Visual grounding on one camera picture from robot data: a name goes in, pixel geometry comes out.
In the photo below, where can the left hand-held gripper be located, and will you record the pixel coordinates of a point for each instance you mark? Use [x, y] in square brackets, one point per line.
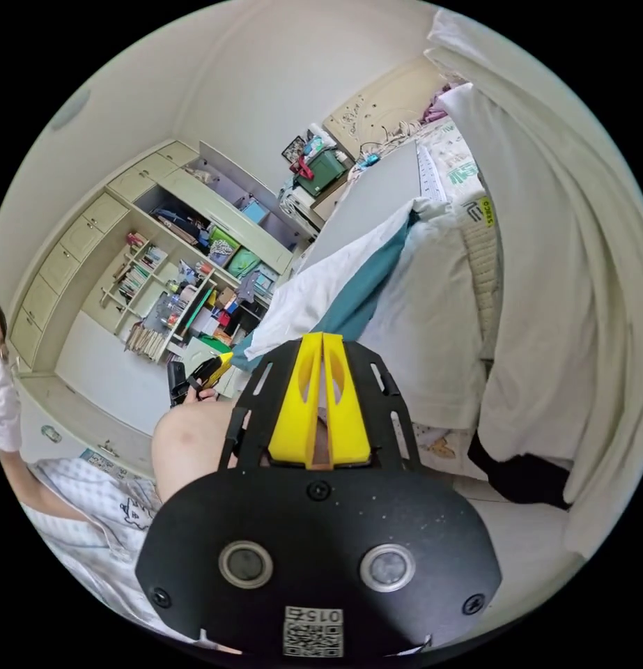
[176, 384]

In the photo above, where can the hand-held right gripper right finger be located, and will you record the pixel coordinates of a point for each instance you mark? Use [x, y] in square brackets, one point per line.
[347, 423]

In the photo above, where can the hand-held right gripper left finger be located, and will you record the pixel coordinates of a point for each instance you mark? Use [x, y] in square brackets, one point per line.
[292, 418]

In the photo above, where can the person's left hand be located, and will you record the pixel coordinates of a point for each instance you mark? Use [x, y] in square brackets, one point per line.
[198, 396]

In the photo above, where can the cream low cabinet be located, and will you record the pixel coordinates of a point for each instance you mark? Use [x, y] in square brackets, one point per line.
[91, 423]

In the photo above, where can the white drawer cabinet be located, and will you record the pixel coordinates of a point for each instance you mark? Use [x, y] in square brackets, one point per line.
[300, 211]

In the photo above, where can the black garment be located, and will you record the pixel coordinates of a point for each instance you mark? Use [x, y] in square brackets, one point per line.
[525, 478]

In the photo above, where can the cream knitted blanket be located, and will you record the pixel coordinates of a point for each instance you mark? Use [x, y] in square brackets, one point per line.
[485, 282]

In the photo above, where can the person's body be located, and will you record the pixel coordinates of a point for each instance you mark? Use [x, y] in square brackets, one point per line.
[91, 522]

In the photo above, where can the green storage box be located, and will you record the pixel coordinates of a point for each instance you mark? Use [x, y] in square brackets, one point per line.
[321, 170]

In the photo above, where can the grey flat board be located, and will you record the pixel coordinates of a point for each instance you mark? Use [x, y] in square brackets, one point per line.
[373, 198]

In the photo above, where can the large white cloth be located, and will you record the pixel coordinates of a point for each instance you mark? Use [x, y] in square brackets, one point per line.
[556, 261]

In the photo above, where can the bed with printed sheet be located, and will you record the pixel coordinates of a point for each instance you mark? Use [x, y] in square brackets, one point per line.
[457, 157]

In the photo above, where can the round ceiling lamp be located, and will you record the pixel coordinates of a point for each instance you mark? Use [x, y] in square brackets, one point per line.
[70, 110]

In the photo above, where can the cream wall cupboard with shelves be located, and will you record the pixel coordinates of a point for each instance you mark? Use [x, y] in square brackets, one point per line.
[143, 230]

